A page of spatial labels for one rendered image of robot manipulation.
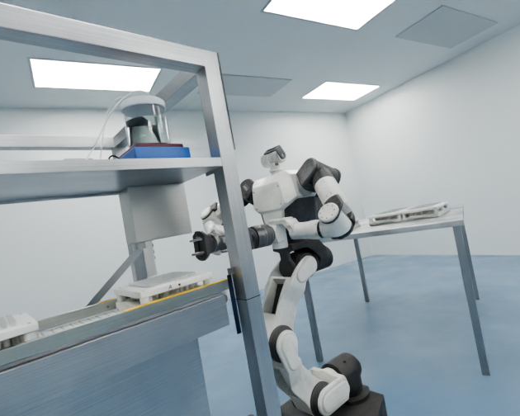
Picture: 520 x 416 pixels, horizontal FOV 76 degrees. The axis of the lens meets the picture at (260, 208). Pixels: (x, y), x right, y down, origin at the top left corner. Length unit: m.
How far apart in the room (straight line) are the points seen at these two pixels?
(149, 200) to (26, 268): 3.49
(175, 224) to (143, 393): 0.56
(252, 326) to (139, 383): 0.36
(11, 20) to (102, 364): 0.85
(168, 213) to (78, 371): 0.59
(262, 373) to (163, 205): 0.68
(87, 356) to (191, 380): 0.34
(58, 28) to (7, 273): 3.84
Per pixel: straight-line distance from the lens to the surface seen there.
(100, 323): 0.99
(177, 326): 1.07
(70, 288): 4.66
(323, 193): 1.27
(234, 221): 1.10
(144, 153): 1.14
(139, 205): 1.25
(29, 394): 0.99
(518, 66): 5.59
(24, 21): 1.06
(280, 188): 1.42
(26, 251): 4.66
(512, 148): 5.53
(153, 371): 1.11
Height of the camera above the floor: 1.10
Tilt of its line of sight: 2 degrees up
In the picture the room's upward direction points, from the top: 10 degrees counter-clockwise
